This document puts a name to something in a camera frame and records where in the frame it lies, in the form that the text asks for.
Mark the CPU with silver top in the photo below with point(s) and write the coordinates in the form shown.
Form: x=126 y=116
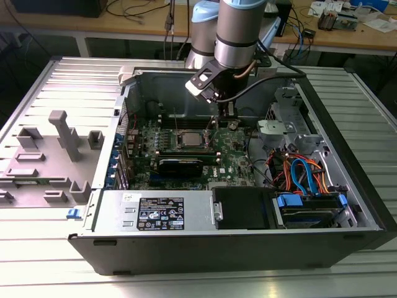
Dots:
x=191 y=139

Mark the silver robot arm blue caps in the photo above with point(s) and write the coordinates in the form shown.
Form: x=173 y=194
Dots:
x=235 y=37

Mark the silver metal drive cage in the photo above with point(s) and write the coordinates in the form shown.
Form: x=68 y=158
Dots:
x=273 y=127

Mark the green motherboard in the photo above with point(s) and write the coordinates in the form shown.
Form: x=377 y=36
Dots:
x=231 y=156

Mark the black upright device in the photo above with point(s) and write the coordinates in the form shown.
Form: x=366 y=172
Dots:
x=285 y=18

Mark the RAM stick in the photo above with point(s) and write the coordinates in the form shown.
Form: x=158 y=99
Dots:
x=189 y=159

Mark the small black box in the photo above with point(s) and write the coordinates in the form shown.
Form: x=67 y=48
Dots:
x=309 y=32

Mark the black graphics card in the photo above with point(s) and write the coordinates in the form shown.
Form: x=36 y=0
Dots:
x=180 y=167

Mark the metal finned heatsink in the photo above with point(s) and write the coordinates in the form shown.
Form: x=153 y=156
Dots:
x=328 y=20

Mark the printed white paper sheet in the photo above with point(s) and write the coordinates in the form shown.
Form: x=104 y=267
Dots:
x=319 y=7

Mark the black plastic shroud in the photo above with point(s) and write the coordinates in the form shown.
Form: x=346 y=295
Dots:
x=242 y=208

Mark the hard disk in blue carrier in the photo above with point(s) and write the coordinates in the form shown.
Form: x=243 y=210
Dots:
x=290 y=200

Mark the silver power supply with label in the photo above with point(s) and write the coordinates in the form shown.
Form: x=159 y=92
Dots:
x=198 y=214

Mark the wooden desk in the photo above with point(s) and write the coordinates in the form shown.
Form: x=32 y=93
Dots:
x=93 y=25

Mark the plain white paper sheet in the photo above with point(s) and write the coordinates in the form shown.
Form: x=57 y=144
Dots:
x=381 y=25

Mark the black open PC case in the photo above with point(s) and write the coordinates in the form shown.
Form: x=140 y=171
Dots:
x=186 y=254

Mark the large black box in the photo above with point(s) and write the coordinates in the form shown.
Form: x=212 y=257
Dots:
x=62 y=7

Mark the grey plastic parts rack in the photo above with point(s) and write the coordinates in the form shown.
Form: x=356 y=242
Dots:
x=46 y=167

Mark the small blue case latch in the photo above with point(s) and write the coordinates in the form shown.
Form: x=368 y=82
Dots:
x=74 y=213

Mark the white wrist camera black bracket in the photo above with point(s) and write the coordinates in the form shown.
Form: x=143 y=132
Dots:
x=201 y=79

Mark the grey metal bracket part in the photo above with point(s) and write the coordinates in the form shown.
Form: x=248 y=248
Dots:
x=347 y=20

